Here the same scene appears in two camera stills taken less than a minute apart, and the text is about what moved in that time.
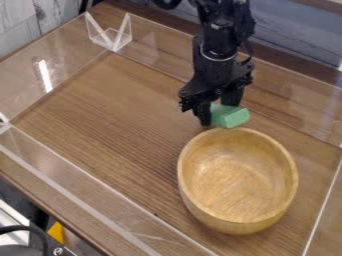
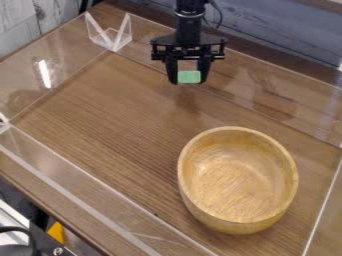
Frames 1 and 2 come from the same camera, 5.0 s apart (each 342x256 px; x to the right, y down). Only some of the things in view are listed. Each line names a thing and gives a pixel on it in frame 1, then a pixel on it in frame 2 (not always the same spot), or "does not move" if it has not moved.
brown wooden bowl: (237, 179) does not move
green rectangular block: (229, 116) to (189, 76)
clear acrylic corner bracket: (110, 38) does not move
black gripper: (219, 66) to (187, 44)
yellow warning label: (56, 232) does not move
